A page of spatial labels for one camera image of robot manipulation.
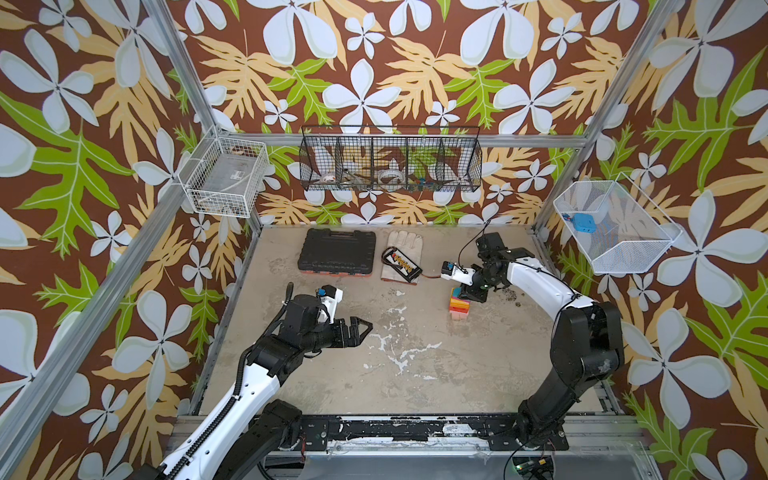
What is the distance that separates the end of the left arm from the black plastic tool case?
35 centimetres

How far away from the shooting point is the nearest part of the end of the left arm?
0.58 metres

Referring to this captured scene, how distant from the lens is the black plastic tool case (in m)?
1.03
